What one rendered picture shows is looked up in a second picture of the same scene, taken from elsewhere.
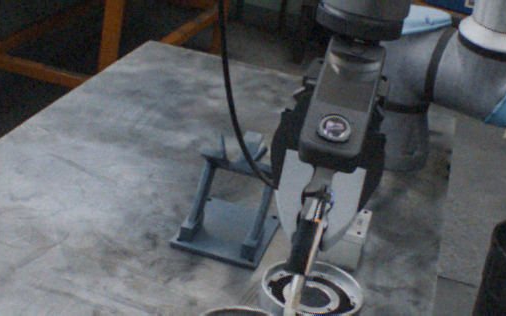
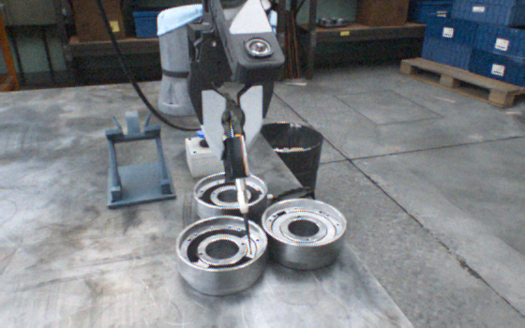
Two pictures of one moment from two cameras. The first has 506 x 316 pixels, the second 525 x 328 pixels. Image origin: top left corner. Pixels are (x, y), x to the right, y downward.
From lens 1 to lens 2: 0.28 m
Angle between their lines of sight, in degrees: 24
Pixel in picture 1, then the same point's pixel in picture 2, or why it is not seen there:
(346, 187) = (251, 103)
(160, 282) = (120, 235)
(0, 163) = not seen: outside the picture
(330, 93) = (238, 25)
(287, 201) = (212, 129)
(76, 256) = (41, 249)
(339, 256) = (220, 168)
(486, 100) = not seen: hidden behind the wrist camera
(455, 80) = not seen: hidden behind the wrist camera
